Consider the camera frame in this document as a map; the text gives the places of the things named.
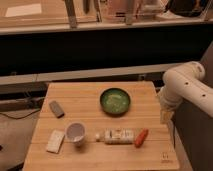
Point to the white paper sheet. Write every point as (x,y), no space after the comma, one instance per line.
(24,10)

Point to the grey rectangular block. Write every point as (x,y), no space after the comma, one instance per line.
(56,109)

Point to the orange carrot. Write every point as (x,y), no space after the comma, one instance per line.
(141,138)

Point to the black bag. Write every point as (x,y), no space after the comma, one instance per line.
(186,8)

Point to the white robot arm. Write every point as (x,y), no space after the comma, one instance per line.
(184,82)

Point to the white paper cup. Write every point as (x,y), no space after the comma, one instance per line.
(75,133)

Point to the metal table leg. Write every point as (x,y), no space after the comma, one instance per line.
(71,13)

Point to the white sponge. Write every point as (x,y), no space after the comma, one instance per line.
(55,141)

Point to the clear plastic bottle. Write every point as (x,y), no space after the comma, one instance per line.
(115,136)

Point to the green ceramic bowl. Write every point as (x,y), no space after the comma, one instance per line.
(115,101)

